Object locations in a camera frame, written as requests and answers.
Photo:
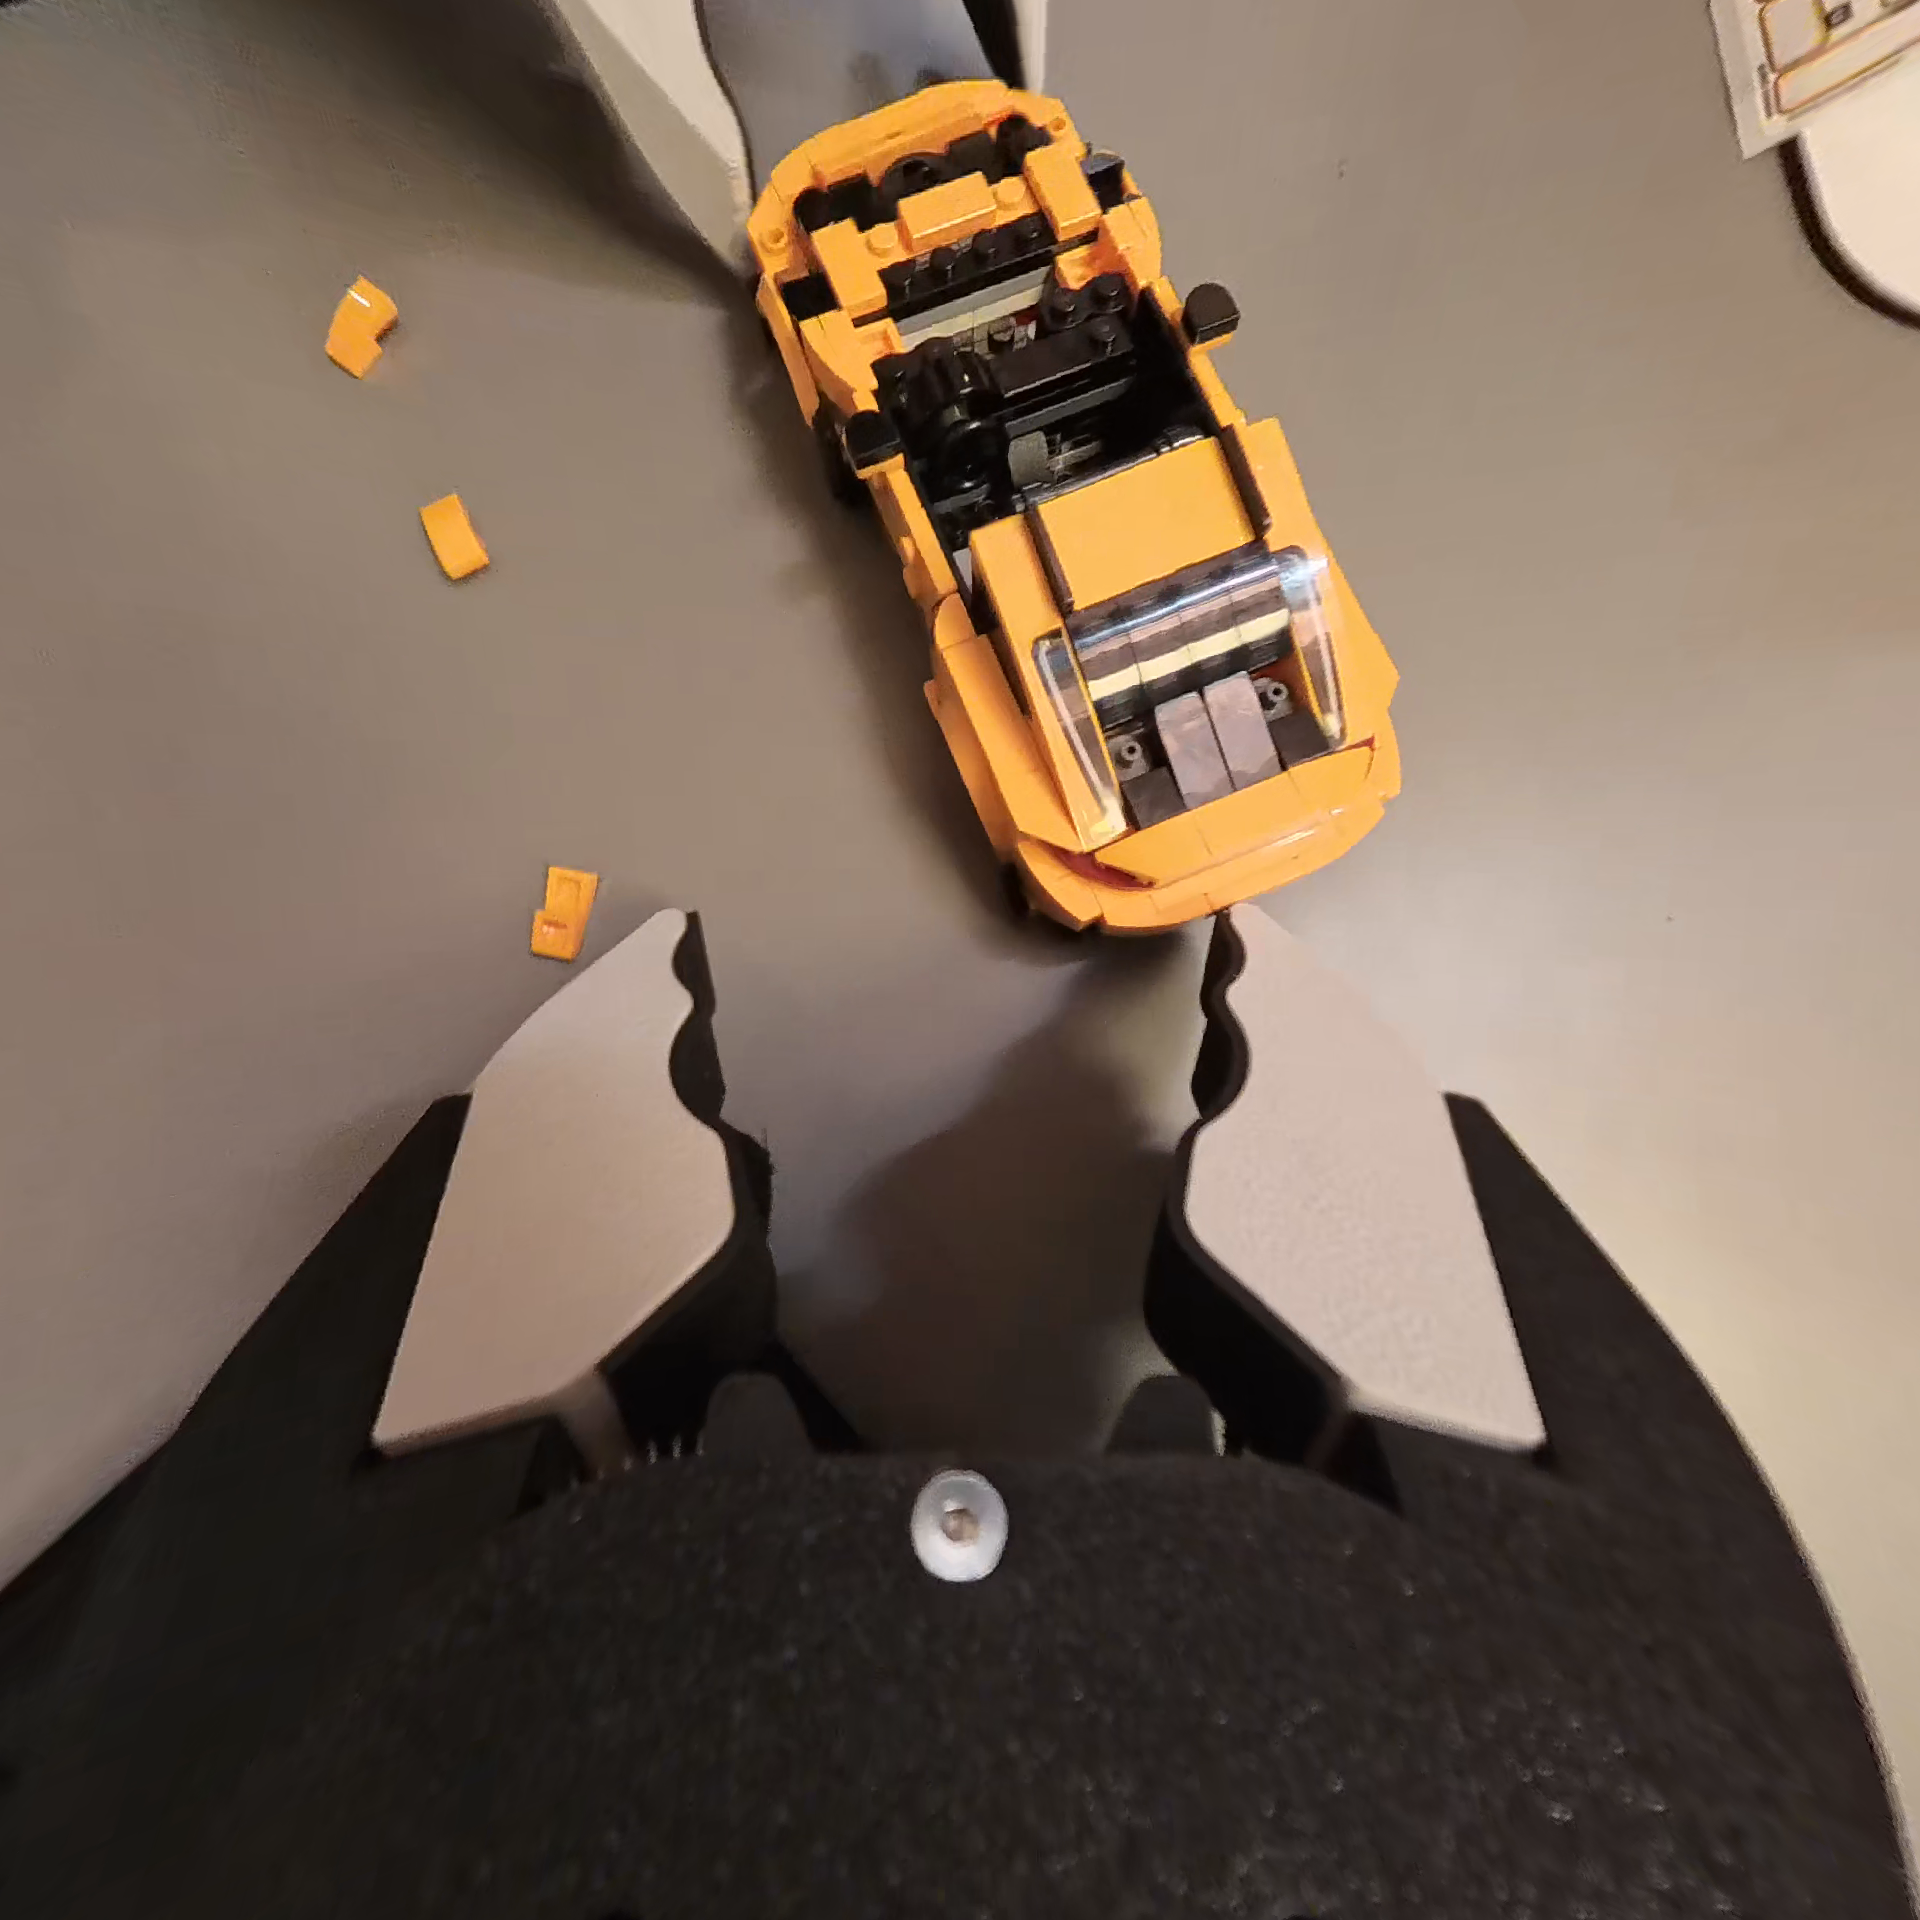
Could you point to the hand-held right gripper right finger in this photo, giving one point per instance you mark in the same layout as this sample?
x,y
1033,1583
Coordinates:
x,y
1351,1230

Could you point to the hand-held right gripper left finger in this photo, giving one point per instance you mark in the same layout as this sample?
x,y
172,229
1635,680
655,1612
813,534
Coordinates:
x,y
557,1230

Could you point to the white wooden book stand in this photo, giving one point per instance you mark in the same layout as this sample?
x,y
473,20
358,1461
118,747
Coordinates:
x,y
1883,209

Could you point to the orange curved lego slope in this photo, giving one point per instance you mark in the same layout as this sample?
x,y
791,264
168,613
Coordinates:
x,y
361,325
451,535

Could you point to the orange lego bracket piece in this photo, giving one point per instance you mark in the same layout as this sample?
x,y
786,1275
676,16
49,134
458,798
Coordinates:
x,y
564,911

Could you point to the orange lego car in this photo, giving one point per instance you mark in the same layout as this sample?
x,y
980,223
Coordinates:
x,y
1140,525

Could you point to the lego sticker sheet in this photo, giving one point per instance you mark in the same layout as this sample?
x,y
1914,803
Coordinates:
x,y
1830,61

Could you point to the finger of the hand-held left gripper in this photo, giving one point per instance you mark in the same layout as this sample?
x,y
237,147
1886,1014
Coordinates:
x,y
675,107
1022,38

